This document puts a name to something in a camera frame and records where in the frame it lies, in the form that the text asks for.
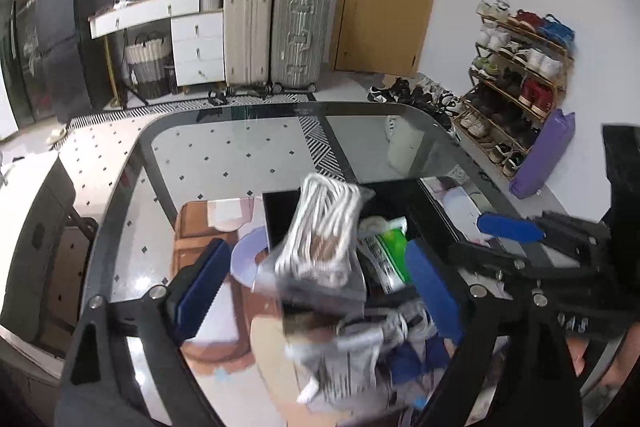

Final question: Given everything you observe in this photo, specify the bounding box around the person's right hand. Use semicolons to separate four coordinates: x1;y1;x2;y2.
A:
569;322;640;402

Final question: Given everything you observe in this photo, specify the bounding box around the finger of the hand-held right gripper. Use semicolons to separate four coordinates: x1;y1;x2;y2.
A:
476;209;610;260
446;241;603;290

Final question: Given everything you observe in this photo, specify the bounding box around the green and white tube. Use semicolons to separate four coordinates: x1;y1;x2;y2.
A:
356;216;417;296

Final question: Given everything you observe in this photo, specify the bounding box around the black storage box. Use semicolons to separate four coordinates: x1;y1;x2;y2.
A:
261;178;473;427

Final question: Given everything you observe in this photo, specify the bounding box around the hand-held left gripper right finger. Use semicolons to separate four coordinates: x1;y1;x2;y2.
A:
405;241;585;427

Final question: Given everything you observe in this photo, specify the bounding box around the pile of shoes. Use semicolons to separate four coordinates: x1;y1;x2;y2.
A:
366;76;465;120

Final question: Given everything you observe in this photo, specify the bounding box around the blue cloth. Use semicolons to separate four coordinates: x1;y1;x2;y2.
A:
389;336;452;389

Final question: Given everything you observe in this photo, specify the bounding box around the striped laundry basket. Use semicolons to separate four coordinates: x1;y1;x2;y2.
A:
123;34;172;98

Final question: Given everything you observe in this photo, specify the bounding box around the grey white cable bundle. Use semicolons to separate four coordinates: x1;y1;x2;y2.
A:
284;297;432;408

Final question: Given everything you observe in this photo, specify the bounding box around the grey chair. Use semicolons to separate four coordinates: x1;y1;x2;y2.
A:
0;151;98;345

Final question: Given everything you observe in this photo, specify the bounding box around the purple bag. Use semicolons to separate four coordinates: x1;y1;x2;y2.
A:
508;108;577;200

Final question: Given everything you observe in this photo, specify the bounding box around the white drawer desk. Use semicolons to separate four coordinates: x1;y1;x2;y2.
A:
89;0;227;88

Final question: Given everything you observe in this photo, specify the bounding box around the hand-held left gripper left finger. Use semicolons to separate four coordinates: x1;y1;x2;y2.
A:
54;238;232;427

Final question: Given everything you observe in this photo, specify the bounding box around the clear bag of white cords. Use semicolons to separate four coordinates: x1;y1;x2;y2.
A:
251;172;377;304

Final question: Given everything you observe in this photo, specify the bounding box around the beige suitcase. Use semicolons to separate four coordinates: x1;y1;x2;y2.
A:
222;0;274;92

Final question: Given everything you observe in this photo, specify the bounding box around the wooden shoe rack with shoes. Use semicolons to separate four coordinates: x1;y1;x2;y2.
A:
451;0;577;181

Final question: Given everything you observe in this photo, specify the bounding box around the silver suitcase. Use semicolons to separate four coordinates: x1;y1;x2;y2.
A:
270;0;332;94

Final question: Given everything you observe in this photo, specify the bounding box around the lilac round plate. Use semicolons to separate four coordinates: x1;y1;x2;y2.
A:
230;226;272;289

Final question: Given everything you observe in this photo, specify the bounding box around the black white patterned rug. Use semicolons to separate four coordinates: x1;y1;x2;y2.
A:
66;92;321;128

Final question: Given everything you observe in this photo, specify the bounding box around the black refrigerator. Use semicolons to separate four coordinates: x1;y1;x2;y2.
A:
34;0;120;124

